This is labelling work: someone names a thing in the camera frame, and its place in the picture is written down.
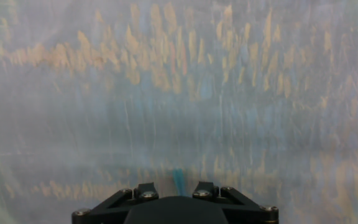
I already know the light blue stained cloth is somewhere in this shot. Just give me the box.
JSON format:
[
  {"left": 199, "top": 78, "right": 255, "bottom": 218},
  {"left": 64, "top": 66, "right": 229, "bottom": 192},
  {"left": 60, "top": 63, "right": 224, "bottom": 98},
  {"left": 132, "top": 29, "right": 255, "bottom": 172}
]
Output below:
[{"left": 0, "top": 0, "right": 358, "bottom": 224}]

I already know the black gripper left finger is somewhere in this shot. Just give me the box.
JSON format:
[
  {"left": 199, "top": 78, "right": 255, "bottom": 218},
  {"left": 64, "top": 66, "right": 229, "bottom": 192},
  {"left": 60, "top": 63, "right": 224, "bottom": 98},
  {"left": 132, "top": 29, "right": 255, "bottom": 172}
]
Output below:
[{"left": 71, "top": 182, "right": 160, "bottom": 224}]

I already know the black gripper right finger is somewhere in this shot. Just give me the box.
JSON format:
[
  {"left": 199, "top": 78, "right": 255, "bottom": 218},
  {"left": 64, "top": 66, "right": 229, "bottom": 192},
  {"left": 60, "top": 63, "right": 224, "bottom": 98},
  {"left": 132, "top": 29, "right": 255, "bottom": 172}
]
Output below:
[{"left": 192, "top": 181, "right": 280, "bottom": 224}]

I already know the blue pipette tip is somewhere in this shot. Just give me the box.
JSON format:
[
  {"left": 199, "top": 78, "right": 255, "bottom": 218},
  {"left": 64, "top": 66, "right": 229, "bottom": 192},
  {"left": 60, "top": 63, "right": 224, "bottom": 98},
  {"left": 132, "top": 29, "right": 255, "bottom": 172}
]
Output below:
[{"left": 172, "top": 168, "right": 187, "bottom": 198}]

